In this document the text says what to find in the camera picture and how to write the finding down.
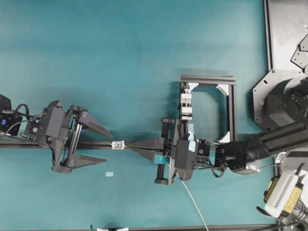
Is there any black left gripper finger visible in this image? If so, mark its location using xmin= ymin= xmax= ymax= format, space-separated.
xmin=72 ymin=154 xmax=107 ymax=168
xmin=81 ymin=112 xmax=113 ymax=138

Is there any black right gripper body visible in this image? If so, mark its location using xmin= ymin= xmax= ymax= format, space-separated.
xmin=154 ymin=118 xmax=199 ymax=185

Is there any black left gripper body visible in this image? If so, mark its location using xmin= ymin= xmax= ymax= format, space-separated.
xmin=27 ymin=101 xmax=88 ymax=173

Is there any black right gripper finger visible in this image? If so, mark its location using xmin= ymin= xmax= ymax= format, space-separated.
xmin=127 ymin=138 xmax=168 ymax=148
xmin=131 ymin=148 xmax=164 ymax=162

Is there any thin white wire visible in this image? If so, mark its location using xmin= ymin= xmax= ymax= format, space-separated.
xmin=124 ymin=143 xmax=209 ymax=231

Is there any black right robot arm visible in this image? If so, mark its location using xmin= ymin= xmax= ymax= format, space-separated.
xmin=127 ymin=118 xmax=308 ymax=185

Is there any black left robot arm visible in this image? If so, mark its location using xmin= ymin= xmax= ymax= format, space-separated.
xmin=0 ymin=96 xmax=112 ymax=173

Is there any teal tape piece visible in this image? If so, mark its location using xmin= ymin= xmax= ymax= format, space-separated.
xmin=154 ymin=155 xmax=169 ymax=164

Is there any white tape patch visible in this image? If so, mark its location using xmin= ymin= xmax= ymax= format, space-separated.
xmin=105 ymin=172 xmax=114 ymax=177

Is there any white clamp block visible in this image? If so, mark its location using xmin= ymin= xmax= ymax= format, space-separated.
xmin=180 ymin=93 xmax=193 ymax=121

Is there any white vented power adapter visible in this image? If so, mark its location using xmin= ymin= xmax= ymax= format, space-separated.
xmin=264 ymin=170 xmax=303 ymax=218

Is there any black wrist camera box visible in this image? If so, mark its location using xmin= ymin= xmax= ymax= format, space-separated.
xmin=175 ymin=140 xmax=198 ymax=170

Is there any black aluminium rail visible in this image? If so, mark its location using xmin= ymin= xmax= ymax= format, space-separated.
xmin=0 ymin=140 xmax=163 ymax=150

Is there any silver bracket with hole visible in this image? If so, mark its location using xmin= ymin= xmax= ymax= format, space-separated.
xmin=111 ymin=141 xmax=125 ymax=150

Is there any black aluminium frame stand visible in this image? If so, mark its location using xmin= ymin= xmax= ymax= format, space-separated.
xmin=178 ymin=74 xmax=237 ymax=142

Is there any black table edge rail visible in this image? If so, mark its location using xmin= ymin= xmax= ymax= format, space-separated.
xmin=86 ymin=224 xmax=275 ymax=231

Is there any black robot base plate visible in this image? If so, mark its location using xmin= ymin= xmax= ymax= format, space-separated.
xmin=252 ymin=0 xmax=308 ymax=130

